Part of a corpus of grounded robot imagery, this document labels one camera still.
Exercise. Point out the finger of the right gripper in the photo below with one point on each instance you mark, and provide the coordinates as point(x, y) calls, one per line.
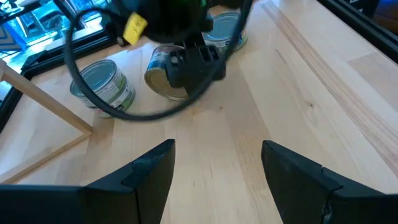
point(192, 71)

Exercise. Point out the wooden slatted shelf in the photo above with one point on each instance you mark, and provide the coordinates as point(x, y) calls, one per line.
point(46, 101)

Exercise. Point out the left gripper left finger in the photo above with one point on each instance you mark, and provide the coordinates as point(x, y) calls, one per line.
point(93, 202)

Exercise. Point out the gold-top blue pink can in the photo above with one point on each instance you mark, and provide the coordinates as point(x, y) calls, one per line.
point(157, 81)

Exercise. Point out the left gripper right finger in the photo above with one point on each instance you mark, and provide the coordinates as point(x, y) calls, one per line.
point(326, 202)

